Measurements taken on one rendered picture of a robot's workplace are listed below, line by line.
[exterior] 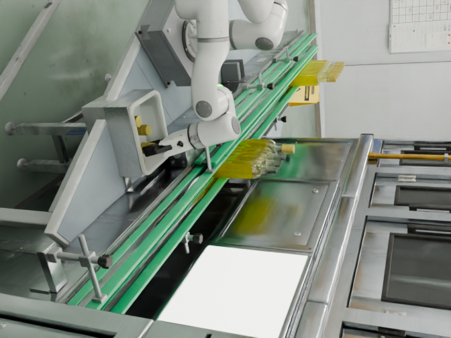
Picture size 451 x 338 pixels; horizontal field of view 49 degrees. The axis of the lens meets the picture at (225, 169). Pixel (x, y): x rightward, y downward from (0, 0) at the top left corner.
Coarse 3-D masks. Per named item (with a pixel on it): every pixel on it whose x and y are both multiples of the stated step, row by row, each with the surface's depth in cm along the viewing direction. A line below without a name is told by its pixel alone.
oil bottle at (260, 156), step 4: (232, 152) 177; (236, 152) 176; (240, 152) 176; (244, 152) 175; (248, 152) 175; (232, 156) 173; (236, 156) 173; (240, 156) 172; (244, 156) 172; (248, 156) 172; (252, 156) 171; (256, 156) 171; (260, 156) 170; (264, 156) 171; (260, 160) 169; (264, 160) 170; (264, 164) 170
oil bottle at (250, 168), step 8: (232, 160) 169; (240, 160) 168; (248, 160) 167; (256, 160) 167; (224, 168) 168; (232, 168) 167; (240, 168) 166; (248, 168) 165; (256, 168) 164; (216, 176) 171; (224, 176) 170; (232, 176) 169; (240, 176) 167; (248, 176) 166; (256, 176) 165
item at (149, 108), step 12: (144, 96) 143; (156, 96) 150; (132, 108) 137; (144, 108) 153; (156, 108) 152; (132, 120) 137; (144, 120) 155; (156, 120) 154; (156, 132) 156; (144, 156) 156; (156, 156) 156; (144, 168) 144
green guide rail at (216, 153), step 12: (312, 48) 299; (300, 60) 275; (288, 72) 256; (276, 84) 238; (264, 96) 223; (252, 108) 209; (264, 108) 209; (240, 120) 197; (252, 120) 195; (240, 132) 184; (228, 144) 174; (204, 156) 167; (216, 156) 166
